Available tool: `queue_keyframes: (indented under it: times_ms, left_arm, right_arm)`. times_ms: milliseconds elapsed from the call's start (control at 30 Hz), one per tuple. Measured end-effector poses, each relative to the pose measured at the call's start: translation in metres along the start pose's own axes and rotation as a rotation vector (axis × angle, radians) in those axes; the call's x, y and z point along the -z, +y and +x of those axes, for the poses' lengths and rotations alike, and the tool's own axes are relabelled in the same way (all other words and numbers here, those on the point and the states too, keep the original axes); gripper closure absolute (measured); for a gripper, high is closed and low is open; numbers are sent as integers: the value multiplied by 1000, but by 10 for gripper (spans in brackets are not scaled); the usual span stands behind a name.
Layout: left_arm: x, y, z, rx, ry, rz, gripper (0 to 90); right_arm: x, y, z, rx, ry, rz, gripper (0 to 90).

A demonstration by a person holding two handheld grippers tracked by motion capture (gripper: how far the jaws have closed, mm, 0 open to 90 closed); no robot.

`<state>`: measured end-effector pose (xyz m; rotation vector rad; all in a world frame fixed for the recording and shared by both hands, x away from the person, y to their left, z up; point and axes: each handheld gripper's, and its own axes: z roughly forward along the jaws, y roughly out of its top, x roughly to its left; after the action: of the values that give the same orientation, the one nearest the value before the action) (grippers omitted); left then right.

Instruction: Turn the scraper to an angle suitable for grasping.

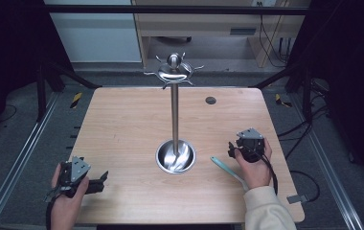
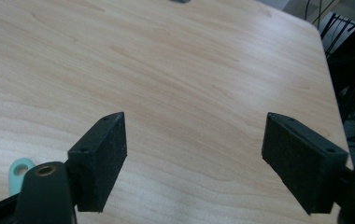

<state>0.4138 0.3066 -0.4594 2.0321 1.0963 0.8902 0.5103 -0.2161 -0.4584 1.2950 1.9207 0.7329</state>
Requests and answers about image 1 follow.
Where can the steel utensil hanging stand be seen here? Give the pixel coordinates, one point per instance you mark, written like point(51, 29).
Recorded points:
point(175, 121)

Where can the aluminium floor rail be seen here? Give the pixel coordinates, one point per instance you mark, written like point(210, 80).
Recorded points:
point(17, 159)
point(330, 166)

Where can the light wooden desk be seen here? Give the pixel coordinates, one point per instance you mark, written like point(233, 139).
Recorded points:
point(202, 22)

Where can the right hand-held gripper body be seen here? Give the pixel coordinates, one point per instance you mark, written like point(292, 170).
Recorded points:
point(252, 145)

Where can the black curtain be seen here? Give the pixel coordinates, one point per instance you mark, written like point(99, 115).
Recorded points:
point(7, 48)
point(355, 80)

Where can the black metal frame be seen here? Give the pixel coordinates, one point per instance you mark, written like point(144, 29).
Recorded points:
point(177, 9)

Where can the yellow tool left floor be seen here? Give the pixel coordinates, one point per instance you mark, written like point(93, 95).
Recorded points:
point(76, 100)

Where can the yellow tool floor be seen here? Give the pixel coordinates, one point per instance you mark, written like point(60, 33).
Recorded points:
point(76, 100)
point(280, 100)

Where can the person's left hand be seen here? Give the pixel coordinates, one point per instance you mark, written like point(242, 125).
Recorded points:
point(64, 207)

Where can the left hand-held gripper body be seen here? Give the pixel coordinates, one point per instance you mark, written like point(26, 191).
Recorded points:
point(76, 169)

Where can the white cabinet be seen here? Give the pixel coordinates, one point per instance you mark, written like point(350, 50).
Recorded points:
point(97, 38)

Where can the person's right hand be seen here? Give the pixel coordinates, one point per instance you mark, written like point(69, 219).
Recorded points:
point(255, 174)

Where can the yellow tool right floor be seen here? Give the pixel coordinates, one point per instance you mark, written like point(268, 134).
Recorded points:
point(280, 100)

